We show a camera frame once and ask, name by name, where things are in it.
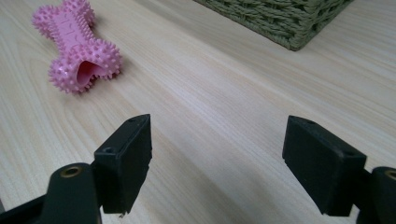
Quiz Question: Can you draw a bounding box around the green woven basket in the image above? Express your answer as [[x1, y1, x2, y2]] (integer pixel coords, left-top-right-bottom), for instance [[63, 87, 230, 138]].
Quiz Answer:
[[192, 0, 356, 52]]

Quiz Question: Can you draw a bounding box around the pink spiky bone toy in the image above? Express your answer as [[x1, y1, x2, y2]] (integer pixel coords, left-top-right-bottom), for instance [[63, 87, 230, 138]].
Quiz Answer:
[[31, 0, 123, 95]]

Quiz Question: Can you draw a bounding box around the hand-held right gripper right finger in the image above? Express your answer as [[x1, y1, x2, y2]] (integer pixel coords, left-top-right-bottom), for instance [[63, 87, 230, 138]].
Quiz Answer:
[[281, 115, 368, 217]]

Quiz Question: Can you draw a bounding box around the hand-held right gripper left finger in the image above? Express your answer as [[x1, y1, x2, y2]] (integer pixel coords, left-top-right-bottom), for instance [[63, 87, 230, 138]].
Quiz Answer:
[[93, 113, 153, 216]]

